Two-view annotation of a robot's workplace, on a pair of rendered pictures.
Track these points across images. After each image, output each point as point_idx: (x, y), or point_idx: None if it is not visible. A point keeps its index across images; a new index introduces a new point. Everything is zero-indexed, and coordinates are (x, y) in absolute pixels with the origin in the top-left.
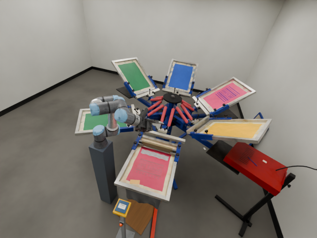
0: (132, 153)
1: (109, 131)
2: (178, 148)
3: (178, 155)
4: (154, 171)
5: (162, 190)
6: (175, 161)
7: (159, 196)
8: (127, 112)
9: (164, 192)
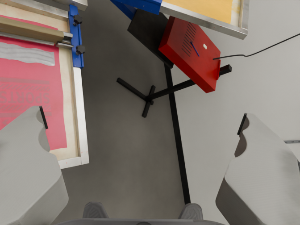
0: None
1: None
2: (73, 26)
3: (82, 52)
4: (29, 106)
5: (65, 144)
6: (76, 66)
7: (67, 163)
8: None
9: (73, 147)
